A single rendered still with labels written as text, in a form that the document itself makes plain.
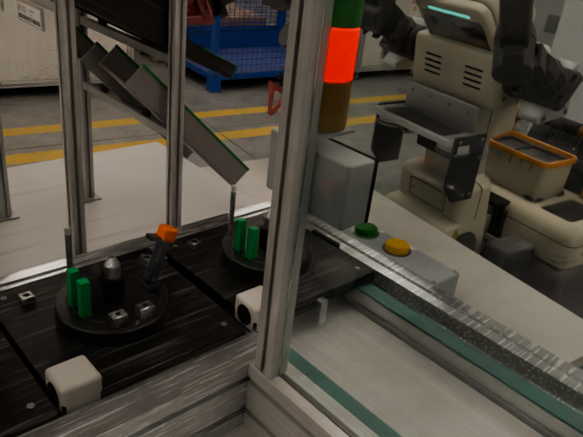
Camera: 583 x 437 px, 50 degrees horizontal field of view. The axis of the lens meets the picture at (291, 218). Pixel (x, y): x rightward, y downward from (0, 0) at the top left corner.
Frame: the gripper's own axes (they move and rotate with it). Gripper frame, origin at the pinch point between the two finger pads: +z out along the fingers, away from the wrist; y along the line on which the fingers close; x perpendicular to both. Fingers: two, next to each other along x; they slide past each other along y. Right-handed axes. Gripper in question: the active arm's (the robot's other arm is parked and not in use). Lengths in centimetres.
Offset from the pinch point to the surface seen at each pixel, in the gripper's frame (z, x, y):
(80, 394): 40, 11, 59
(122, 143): -11, 143, -254
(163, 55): 8.1, -1.2, 18.6
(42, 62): 0, 112, -362
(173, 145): 13.4, 11.1, 22.3
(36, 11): 21.8, -14.1, 17.7
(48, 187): 34.0, 27.5, -18.1
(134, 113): 14.6, 9.0, 9.8
